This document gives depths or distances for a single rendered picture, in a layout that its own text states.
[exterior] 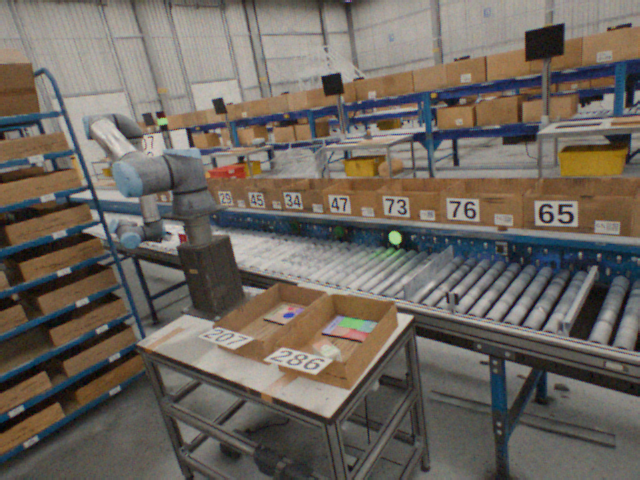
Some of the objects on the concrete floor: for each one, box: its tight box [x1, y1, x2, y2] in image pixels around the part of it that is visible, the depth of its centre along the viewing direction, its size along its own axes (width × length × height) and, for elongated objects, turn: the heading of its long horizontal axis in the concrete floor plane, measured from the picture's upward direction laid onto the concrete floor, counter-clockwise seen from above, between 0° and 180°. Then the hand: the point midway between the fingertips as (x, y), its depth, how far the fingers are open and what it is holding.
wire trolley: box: [269, 137, 329, 229], centre depth 570 cm, size 107×56×103 cm, turn 17°
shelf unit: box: [0, 67, 147, 463], centre depth 229 cm, size 98×49×196 cm, turn 166°
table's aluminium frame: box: [139, 325, 431, 480], centre depth 181 cm, size 100×58×72 cm, turn 81°
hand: (174, 233), depth 256 cm, fingers closed
